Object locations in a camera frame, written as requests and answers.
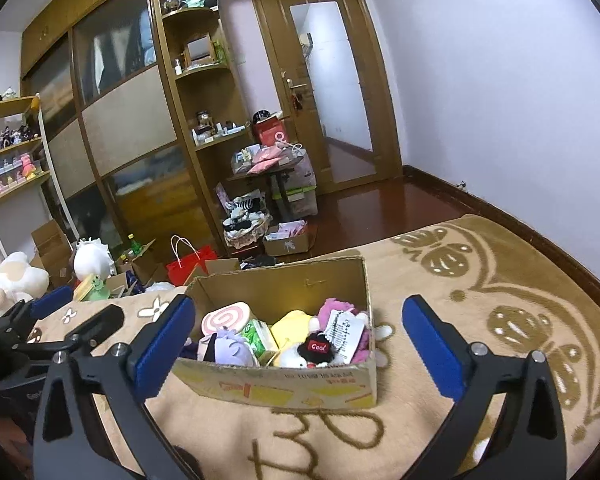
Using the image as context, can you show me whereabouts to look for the black plush keychain with tag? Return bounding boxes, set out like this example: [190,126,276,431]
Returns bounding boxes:
[296,308,367,365]

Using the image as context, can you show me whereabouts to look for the basket of striped socks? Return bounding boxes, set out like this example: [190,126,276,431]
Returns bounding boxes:
[221,189,274,251]

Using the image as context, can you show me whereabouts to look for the white round plush doll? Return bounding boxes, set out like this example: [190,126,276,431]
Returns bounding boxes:
[71,236,119,287]

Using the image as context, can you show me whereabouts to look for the green frog toy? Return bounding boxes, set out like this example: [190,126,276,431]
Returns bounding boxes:
[71,273,109,303]

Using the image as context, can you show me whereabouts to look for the red paper bag white handles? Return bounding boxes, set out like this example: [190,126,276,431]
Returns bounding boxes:
[165,234,220,287]

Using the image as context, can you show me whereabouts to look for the large white plush toy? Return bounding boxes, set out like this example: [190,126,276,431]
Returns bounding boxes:
[0,250,51,322]

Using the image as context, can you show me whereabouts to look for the beige patterned blanket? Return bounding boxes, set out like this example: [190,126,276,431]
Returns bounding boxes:
[30,213,600,480]

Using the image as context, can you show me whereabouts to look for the yellow wall shelf with figurines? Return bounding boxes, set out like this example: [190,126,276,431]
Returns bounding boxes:
[0,94,52,207]

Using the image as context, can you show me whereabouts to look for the yellow plush toy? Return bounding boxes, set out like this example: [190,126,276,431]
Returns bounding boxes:
[269,309,322,350]

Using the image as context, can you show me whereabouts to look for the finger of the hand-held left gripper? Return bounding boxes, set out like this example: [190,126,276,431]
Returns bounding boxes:
[0,285,76,346]
[10,303,127,368]

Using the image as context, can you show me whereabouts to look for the open brown cardboard box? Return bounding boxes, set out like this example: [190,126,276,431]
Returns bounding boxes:
[29,218,77,287]

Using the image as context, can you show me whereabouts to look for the small dark side table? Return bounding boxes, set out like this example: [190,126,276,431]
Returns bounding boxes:
[226,157,307,224]

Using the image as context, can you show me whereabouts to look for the wooden door with glass pane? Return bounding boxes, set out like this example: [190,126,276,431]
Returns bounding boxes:
[249,0,405,197]

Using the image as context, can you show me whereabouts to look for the white pole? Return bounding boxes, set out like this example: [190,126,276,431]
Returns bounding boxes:
[29,96,79,252]

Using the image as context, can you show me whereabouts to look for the white fluffy plush toy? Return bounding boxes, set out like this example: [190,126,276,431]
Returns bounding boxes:
[274,341,312,369]

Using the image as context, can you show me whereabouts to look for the pink cloth packets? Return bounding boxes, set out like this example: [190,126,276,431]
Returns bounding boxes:
[246,146,290,177]

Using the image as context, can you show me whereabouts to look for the wooden corner shelf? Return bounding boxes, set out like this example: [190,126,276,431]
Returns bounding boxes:
[154,0,273,253]

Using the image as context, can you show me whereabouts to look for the pink swirl roll plush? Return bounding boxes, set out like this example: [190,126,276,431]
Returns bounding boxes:
[200,301,254,337]

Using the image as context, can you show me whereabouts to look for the white carton box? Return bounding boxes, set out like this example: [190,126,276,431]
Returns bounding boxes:
[279,151,319,219]

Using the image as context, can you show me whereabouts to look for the green tissue packet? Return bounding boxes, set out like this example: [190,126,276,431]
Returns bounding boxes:
[241,318,280,357]

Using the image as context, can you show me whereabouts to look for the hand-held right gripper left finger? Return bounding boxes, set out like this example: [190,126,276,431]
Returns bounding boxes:
[32,293,201,480]

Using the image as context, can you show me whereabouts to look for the small cardboard box pink contents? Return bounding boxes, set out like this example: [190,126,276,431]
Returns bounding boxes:
[261,219,312,257]

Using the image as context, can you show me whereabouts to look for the purple hair plush doll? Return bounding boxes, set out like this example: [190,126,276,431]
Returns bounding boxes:
[196,326,262,367]

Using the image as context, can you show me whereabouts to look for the pink bear plush toy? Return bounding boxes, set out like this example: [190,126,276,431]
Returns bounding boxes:
[316,297,372,365]

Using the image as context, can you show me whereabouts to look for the wooden wardrobe with glass doors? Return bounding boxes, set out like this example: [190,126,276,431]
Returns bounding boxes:
[19,0,218,263]

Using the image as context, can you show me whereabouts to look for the red box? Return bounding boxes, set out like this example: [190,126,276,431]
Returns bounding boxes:
[251,114,291,147]

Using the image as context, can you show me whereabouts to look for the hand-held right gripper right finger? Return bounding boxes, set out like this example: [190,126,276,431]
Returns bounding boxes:
[401,295,567,480]

